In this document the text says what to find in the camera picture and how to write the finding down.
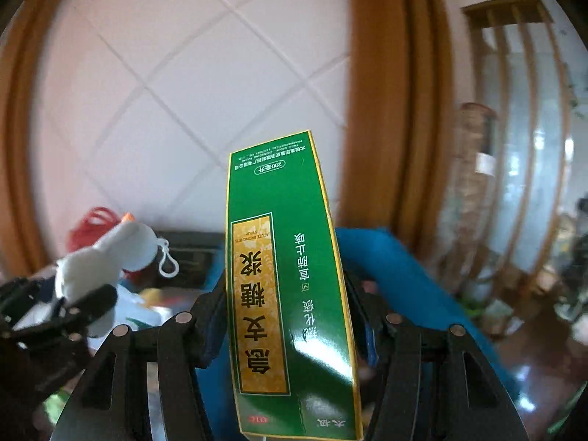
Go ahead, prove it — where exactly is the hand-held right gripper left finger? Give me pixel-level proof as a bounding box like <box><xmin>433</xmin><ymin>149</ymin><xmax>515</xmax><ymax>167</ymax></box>
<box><xmin>55</xmin><ymin>276</ymin><xmax>229</xmax><ymax>441</ymax></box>

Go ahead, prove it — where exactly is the rolled patterned carpet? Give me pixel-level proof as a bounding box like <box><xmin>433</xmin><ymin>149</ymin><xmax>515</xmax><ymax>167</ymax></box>
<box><xmin>452</xmin><ymin>102</ymin><xmax>501</xmax><ymax>286</ymax></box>

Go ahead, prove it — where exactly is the blue plastic crate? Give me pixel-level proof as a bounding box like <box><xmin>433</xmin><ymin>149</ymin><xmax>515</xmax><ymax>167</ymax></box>
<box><xmin>197</xmin><ymin>226</ymin><xmax>521</xmax><ymax>441</ymax></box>

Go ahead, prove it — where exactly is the wooden door frame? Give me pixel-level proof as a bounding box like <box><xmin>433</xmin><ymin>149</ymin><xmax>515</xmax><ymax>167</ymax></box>
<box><xmin>337</xmin><ymin>0</ymin><xmax>460</xmax><ymax>258</ymax></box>

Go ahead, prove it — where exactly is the white goose plush keychain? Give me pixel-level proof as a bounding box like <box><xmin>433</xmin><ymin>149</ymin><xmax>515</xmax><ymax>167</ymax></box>
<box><xmin>54</xmin><ymin>214</ymin><xmax>180</xmax><ymax>338</ymax></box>

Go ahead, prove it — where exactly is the frosted glass wooden partition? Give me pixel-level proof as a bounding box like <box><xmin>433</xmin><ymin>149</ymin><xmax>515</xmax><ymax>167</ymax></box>
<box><xmin>462</xmin><ymin>0</ymin><xmax>582</xmax><ymax>286</ymax></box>

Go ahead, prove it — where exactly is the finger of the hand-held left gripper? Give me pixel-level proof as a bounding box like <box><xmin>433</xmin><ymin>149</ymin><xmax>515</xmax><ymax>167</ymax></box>
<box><xmin>0</xmin><ymin>278</ymin><xmax>57</xmax><ymax>320</ymax></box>
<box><xmin>57</xmin><ymin>284</ymin><xmax>118</xmax><ymax>334</ymax></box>

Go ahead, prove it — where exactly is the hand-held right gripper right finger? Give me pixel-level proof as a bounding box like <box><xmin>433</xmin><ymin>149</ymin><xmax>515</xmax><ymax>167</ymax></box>
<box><xmin>341</xmin><ymin>271</ymin><xmax>529</xmax><ymax>441</ymax></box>

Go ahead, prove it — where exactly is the pile of household clutter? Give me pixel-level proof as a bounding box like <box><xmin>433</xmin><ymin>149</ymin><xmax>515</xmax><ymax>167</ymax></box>
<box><xmin>542</xmin><ymin>197</ymin><xmax>588</xmax><ymax>331</ymax></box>

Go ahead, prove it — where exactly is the red plastic toy suitcase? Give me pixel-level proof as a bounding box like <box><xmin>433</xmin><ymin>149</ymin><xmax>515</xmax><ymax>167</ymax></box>
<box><xmin>69</xmin><ymin>207</ymin><xmax>121</xmax><ymax>250</ymax></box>

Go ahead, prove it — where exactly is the green medicine box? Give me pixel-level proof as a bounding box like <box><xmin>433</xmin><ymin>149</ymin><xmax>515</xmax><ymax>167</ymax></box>
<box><xmin>224</xmin><ymin>130</ymin><xmax>365</xmax><ymax>441</ymax></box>

